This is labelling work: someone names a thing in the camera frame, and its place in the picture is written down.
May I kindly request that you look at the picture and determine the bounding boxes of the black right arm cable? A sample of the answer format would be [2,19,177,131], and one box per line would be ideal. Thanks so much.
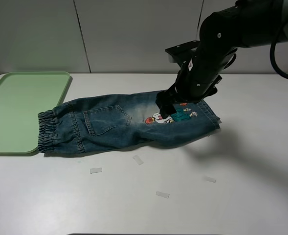
[269,22,288,81]

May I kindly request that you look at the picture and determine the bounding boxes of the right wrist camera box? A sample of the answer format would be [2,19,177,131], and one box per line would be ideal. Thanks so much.
[165,40,200,67]

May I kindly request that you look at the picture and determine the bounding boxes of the clear tape strip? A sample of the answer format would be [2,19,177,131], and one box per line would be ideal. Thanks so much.
[204,176,216,183]
[133,155,144,165]
[156,191,170,199]
[90,167,102,174]

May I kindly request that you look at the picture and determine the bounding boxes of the blue children's denim shorts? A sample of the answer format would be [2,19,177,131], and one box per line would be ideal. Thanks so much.
[38,91,221,155]

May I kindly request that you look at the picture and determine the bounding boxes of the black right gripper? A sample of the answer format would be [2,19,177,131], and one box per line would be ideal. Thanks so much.
[155,61,222,119]

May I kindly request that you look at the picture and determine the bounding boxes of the green plastic tray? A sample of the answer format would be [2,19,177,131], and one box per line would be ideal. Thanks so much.
[0,72,71,154]

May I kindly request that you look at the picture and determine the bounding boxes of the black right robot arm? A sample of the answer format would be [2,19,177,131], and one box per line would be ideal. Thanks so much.
[155,0,288,118]

